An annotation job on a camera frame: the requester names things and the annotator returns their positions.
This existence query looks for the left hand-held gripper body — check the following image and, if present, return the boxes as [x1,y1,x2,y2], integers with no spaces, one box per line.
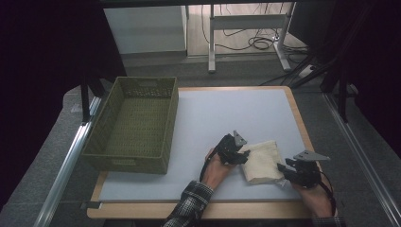
[217,130,248,166]

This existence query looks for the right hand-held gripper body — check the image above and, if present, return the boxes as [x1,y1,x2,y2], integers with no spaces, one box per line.
[292,149,331,189]

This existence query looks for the cream patterned cloth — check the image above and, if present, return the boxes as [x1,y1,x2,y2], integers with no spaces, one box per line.
[239,140,287,185]

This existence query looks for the green woven plastic basket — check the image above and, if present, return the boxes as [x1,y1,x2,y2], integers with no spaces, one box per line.
[80,76,180,175]

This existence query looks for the person's left hand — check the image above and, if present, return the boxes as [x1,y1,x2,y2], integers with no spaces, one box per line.
[200,149,235,190]

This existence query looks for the person's right hand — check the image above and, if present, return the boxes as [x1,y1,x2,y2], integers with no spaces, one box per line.
[292,181,334,218]

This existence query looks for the black tripod stand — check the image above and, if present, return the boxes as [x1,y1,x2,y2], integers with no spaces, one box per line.
[289,46,353,124]

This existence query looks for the white power strip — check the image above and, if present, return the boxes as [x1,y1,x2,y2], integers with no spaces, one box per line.
[297,64,317,79]

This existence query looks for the dark curtain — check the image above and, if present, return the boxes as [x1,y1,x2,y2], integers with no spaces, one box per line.
[289,0,401,152]
[0,0,127,209]

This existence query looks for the white cabinet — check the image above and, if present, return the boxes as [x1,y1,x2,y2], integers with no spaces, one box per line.
[103,6,187,55]

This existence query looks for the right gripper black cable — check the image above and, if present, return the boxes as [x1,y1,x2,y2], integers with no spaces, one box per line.
[318,171,337,217]

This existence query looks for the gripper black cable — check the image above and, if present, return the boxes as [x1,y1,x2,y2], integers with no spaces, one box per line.
[318,171,337,217]
[199,136,227,183]

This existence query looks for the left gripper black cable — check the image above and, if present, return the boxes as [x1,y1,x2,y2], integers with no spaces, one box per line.
[199,136,227,183]

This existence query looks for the aluminium rail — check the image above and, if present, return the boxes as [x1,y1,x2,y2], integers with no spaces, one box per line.
[32,96,103,227]
[324,93,401,226]

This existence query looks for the black floor cables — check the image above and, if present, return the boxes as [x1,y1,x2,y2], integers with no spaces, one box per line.
[201,3,311,64]

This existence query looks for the white desk frame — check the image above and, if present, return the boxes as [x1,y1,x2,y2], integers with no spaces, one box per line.
[207,2,297,74]

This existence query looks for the grey table bracket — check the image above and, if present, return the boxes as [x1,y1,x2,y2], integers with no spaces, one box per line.
[79,201,103,211]

